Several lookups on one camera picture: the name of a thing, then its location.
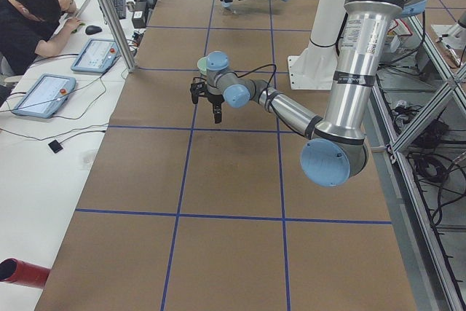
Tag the aluminium frame post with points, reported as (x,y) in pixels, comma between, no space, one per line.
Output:
(118,34)

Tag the far teach pendant tablet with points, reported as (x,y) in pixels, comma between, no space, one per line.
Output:
(96,57)

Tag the small black square device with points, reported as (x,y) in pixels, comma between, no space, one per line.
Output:
(55,146)

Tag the seated person in black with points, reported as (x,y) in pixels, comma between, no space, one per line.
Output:
(30,29)

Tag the near teach pendant tablet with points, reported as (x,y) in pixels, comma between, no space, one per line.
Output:
(45,97)

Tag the red cylinder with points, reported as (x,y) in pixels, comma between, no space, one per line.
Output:
(23,273)

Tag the black computer mouse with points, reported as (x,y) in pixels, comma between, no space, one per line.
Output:
(93,29)

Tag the teach pendant tablet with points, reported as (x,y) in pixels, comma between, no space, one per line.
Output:
(96,57)
(45,97)

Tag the black keyboard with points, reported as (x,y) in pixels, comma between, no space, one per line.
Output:
(120,8)

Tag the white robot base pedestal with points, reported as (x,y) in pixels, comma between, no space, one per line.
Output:
(313,69)

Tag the mint green ceramic bowl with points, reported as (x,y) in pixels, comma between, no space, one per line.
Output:
(202,66)

